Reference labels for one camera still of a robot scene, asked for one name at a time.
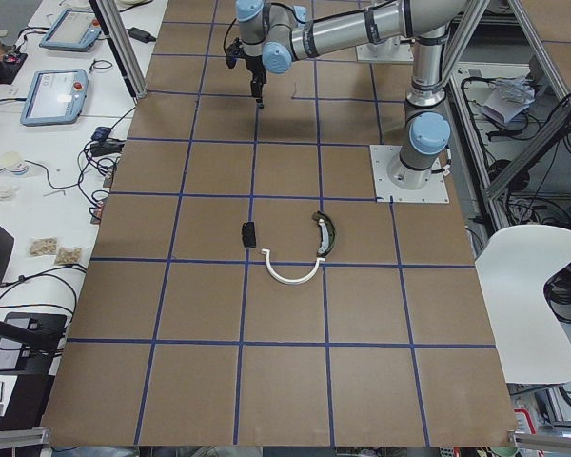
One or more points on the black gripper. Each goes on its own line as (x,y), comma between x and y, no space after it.
(256,68)

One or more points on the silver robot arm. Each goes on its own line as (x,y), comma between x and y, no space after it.
(274,35)

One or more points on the black power adapter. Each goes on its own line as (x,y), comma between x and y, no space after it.
(141,35)

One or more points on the black rectangular plastic part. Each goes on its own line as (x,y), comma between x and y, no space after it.
(248,234)

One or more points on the olive brake shoe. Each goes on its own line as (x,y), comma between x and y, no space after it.
(327,231)

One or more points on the blue teach pendant far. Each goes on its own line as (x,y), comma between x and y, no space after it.
(73,30)

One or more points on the blue teach pendant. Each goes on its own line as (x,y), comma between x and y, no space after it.
(56,97)
(73,30)

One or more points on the blue teach pendant near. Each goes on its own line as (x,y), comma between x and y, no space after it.
(56,97)

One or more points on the white chair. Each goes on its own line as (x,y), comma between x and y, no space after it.
(513,269)

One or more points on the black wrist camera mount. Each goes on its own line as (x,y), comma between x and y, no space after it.
(233,52)

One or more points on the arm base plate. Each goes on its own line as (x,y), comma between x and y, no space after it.
(394,50)
(395,183)

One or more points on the aluminium frame post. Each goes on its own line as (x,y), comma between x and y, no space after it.
(113,28)

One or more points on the white curved plastic bracket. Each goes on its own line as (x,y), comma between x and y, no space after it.
(291,275)

